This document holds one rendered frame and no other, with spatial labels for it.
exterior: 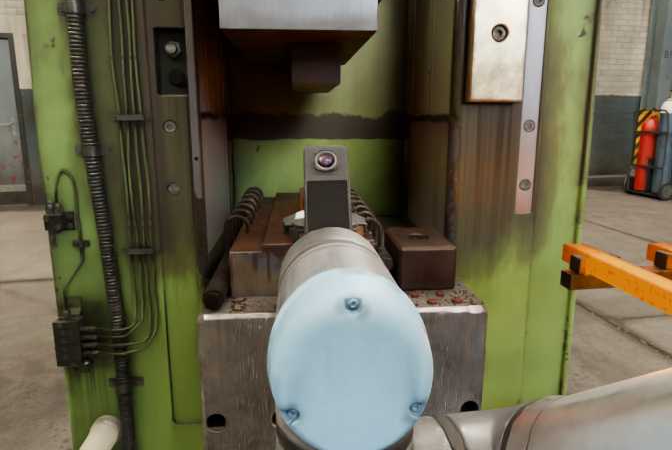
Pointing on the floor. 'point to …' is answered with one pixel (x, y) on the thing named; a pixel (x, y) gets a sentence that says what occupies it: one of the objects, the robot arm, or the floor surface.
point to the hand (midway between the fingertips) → (320, 210)
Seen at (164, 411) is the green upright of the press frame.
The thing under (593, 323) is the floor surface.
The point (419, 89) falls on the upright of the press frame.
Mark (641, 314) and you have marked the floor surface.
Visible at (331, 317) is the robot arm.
